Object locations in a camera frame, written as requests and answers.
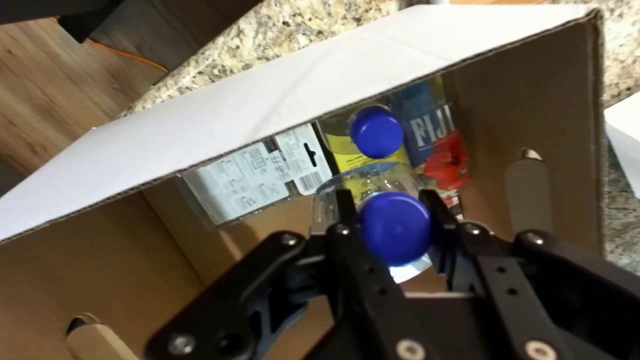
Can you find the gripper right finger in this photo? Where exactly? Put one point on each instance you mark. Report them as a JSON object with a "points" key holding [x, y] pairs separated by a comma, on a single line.
{"points": [[505, 280]]}

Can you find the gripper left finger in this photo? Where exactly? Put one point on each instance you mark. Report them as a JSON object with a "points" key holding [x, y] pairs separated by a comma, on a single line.
{"points": [[235, 300]]}

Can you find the clear plastic bottle blue cap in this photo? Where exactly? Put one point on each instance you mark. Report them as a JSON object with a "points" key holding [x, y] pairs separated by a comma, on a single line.
{"points": [[395, 227]]}

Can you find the white paper bag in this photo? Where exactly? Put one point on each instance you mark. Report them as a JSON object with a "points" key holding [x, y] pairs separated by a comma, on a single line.
{"points": [[300, 90]]}

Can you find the clear plastic packet paper insert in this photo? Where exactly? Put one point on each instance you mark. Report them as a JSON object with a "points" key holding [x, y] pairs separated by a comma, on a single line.
{"points": [[245, 182]]}

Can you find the white paper sheet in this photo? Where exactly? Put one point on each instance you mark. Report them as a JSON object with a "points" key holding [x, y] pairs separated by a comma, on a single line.
{"points": [[625, 140]]}

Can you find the blue-labelled plastic bottle blue cap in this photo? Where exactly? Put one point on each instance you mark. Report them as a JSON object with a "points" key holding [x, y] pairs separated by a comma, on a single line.
{"points": [[376, 132]]}

